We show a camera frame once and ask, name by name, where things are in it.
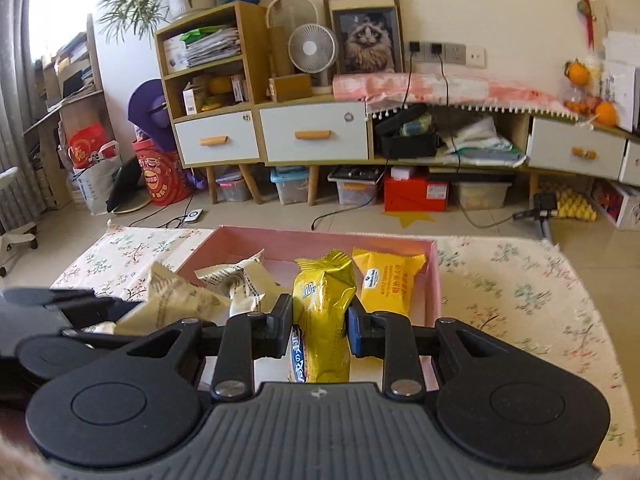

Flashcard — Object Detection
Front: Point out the wall power outlet strip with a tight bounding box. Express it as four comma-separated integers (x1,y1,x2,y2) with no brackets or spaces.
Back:
405,41,487,68

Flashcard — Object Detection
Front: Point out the red printed bag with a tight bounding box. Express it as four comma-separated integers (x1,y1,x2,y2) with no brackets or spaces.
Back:
132,139,193,207

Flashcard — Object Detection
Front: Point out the gold yellow chip bag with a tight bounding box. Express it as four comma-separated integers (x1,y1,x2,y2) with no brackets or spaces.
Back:
290,250,357,384

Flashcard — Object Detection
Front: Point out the yellow snack packet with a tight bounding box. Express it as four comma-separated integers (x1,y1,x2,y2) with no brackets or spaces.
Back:
352,248,427,316

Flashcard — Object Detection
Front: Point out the pink cloth on cabinet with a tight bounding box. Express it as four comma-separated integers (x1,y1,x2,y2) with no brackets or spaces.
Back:
332,73,579,122

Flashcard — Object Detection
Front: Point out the pink cardboard tray box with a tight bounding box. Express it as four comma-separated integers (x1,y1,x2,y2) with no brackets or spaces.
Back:
177,224,443,392

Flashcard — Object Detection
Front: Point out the beige printed snack packet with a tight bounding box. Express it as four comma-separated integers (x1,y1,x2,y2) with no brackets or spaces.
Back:
195,250,288,316

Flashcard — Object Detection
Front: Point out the orange fruit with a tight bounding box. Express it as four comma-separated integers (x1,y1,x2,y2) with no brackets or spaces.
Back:
594,101,618,128
564,60,591,88

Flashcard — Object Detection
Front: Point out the purple plush toy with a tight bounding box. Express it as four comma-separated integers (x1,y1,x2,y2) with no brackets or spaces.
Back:
127,79,177,153

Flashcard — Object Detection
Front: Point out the floral tablecloth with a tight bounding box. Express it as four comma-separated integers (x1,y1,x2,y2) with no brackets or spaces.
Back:
53,226,639,468

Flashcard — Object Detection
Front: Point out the red cardboard box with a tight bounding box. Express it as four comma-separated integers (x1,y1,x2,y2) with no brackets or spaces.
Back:
384,177,449,212

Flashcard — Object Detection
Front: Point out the small white desk fan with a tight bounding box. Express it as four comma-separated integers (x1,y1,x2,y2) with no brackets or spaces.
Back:
288,23,337,96

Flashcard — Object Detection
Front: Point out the framed cat picture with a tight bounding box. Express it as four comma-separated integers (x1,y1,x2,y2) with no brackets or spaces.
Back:
323,0,405,75

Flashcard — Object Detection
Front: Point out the orange fruit lower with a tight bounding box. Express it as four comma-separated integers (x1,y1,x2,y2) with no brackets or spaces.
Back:
594,101,618,128

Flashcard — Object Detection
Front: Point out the wooden cabinet with white drawers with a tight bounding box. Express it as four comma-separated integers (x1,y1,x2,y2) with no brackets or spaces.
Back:
154,2,639,188

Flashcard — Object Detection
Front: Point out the orange fruit upper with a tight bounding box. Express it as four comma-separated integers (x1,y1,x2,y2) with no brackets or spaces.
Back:
564,60,591,88

